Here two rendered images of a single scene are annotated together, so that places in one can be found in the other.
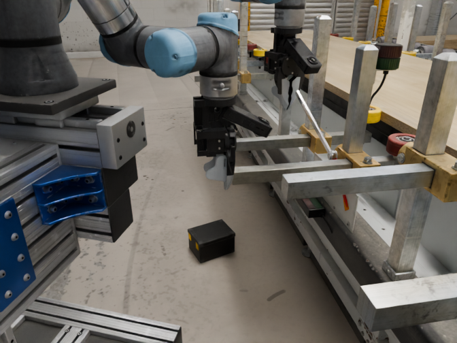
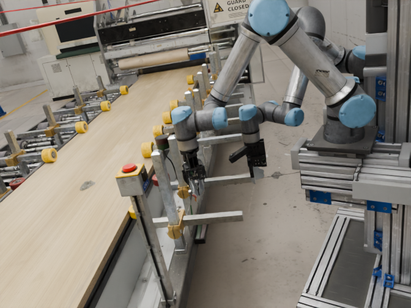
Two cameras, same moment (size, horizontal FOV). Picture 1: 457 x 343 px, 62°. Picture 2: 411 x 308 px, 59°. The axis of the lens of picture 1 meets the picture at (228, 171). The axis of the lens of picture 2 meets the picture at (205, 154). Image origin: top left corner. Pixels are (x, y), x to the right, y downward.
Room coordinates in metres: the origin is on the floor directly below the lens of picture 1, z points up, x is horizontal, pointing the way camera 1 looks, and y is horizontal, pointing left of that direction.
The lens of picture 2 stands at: (2.16, 0.35, 1.65)
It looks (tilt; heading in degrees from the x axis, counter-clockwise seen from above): 24 degrees down; 201
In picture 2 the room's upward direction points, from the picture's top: 11 degrees counter-clockwise
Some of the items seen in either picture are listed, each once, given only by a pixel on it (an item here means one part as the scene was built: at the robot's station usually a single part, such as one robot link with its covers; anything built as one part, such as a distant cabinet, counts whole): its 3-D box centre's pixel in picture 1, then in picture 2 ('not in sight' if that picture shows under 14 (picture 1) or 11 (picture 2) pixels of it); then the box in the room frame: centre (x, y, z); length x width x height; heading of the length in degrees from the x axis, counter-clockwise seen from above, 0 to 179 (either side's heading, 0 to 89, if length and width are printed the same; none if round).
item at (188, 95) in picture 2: not in sight; (196, 131); (0.35, -0.39, 0.93); 0.04 x 0.04 x 0.48; 10
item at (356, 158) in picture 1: (356, 162); (185, 186); (0.82, -0.30, 0.85); 0.14 x 0.06 x 0.05; 10
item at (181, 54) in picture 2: not in sight; (171, 56); (-1.62, -1.29, 1.05); 1.43 x 0.12 x 0.12; 100
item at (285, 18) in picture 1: (288, 18); (188, 142); (1.03, -0.15, 1.15); 0.08 x 0.08 x 0.05
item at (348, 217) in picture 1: (331, 188); (192, 209); (0.87, -0.27, 0.75); 0.26 x 0.01 x 0.10; 10
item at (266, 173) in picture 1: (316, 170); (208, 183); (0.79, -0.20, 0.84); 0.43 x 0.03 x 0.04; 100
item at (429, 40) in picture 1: (424, 42); not in sight; (8.35, -4.13, 0.23); 2.41 x 0.77 x 0.17; 107
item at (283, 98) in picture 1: (278, 92); (201, 186); (1.02, -0.14, 0.97); 0.06 x 0.03 x 0.09; 30
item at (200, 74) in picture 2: not in sight; (205, 106); (-0.14, -0.47, 0.92); 0.04 x 0.04 x 0.48; 10
